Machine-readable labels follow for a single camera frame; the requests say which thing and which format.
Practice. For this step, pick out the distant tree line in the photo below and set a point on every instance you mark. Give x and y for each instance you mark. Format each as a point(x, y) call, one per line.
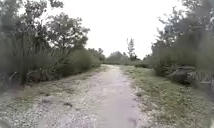
point(116, 58)

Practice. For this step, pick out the tall thin tree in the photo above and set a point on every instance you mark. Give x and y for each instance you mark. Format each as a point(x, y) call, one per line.
point(131, 46)

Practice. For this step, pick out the pale gravel path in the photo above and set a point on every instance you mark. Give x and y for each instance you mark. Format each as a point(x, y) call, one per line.
point(111, 100)

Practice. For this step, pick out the grass strip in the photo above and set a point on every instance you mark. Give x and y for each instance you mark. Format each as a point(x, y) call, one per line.
point(35, 91)
point(168, 96)

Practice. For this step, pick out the row of trees and bushes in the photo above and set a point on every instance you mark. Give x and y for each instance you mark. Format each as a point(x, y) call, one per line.
point(195, 50)
point(28, 50)

